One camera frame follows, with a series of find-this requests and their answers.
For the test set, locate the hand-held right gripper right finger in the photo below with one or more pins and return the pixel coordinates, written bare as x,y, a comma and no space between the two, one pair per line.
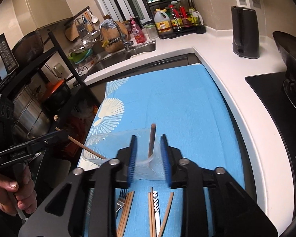
165,160

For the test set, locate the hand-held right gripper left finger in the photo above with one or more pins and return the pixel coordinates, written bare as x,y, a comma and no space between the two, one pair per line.
132,160

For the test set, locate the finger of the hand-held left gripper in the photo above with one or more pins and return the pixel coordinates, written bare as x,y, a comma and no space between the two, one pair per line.
54,138

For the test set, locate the wooden chopstick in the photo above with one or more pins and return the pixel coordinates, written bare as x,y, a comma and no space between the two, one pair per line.
125,214
128,214
122,214
150,212
152,140
153,212
166,212
88,149

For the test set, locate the clear plastic utensil holder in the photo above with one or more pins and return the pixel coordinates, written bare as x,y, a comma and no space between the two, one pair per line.
108,143

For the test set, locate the white patterned utensil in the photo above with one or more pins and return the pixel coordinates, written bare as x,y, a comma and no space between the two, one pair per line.
157,212

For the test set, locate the person's left hand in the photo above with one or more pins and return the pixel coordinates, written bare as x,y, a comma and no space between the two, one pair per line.
5,197

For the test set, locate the red plastic bag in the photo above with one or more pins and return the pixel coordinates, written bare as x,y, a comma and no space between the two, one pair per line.
81,128

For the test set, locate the large steel pot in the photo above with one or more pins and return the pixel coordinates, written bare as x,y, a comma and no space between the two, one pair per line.
29,111

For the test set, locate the black pot with orange lid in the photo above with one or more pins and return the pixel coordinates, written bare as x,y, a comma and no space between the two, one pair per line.
56,93

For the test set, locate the blue patterned mat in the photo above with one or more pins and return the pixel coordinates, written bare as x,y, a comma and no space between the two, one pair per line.
175,98

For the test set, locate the microwave oven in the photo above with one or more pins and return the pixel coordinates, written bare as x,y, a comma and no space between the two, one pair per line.
5,54

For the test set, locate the dark brown glass bowl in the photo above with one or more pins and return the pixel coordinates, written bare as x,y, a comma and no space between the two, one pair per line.
27,47

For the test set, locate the black metal shelf rack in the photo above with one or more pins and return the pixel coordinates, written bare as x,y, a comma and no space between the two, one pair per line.
64,54

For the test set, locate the green colander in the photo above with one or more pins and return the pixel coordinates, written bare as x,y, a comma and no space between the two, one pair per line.
80,56

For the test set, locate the steel sink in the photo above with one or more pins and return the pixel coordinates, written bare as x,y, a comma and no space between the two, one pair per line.
106,63

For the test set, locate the metal grater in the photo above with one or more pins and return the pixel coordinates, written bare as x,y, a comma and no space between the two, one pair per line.
81,29

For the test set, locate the steel faucet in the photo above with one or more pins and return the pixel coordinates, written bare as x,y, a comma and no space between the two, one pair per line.
126,45

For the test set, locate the wooden cutting board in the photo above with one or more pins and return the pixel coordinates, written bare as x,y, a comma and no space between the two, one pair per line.
113,35

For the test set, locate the black glass gas stove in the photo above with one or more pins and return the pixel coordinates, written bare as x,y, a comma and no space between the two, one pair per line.
268,96

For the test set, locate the black spice rack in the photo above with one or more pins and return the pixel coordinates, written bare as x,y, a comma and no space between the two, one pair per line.
167,35

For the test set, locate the white ladle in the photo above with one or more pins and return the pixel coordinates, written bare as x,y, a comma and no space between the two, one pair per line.
93,18

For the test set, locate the pink dish soap bottle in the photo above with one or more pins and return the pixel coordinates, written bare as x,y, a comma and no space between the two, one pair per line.
138,33

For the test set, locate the glass jar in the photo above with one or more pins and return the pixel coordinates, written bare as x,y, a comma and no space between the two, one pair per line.
151,32

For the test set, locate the large yellow oil bottle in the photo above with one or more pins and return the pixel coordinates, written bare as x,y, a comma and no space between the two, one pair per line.
162,23

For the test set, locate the red capped sauce bottle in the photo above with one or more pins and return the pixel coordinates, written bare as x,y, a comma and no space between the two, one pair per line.
175,19

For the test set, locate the green oil bottle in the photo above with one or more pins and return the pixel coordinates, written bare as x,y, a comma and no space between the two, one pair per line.
194,18

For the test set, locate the black electric kettle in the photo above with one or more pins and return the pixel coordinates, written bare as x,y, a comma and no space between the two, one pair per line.
244,34

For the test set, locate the black wok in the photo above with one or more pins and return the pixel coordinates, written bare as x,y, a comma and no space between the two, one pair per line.
293,61

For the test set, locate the wall outlet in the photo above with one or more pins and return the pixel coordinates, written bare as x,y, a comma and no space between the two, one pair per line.
58,69

